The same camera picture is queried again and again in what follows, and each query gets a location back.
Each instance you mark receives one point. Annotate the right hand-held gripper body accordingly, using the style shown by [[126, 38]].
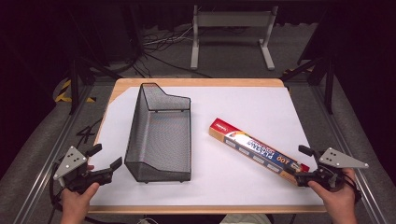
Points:
[[342, 160]]

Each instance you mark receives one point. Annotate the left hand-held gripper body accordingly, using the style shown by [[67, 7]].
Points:
[[70, 161]]

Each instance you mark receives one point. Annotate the long plastic wrap box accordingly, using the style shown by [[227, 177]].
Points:
[[253, 149]]

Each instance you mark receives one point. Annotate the person's left hand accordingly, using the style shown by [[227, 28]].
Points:
[[76, 199]]

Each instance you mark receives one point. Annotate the person's right hand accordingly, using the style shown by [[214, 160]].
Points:
[[337, 199]]

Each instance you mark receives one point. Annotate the black tripod stand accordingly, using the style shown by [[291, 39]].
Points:
[[328, 81], [74, 84]]

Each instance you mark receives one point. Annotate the white paper sheet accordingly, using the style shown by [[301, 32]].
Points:
[[224, 186]]

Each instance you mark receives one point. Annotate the grey metal stand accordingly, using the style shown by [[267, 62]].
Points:
[[232, 19]]

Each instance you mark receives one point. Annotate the aluminium floor rail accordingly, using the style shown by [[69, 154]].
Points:
[[53, 155], [348, 140]]

